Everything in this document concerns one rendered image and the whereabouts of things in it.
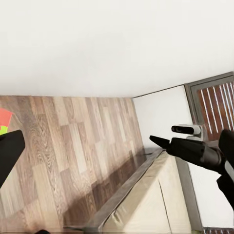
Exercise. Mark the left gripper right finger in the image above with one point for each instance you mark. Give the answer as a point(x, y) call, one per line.
point(226, 145)

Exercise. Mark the jigsaw puzzle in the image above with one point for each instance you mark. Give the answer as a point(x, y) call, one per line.
point(5, 117)

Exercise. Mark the fixed window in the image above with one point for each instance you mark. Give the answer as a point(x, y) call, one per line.
point(211, 104)

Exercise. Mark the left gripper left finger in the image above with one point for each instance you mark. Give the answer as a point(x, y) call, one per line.
point(12, 145)

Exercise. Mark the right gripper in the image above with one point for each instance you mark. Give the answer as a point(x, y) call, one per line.
point(197, 153)

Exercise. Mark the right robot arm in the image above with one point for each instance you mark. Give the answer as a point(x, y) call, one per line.
point(192, 149)

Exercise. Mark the bed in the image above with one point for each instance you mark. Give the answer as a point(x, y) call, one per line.
point(158, 198)

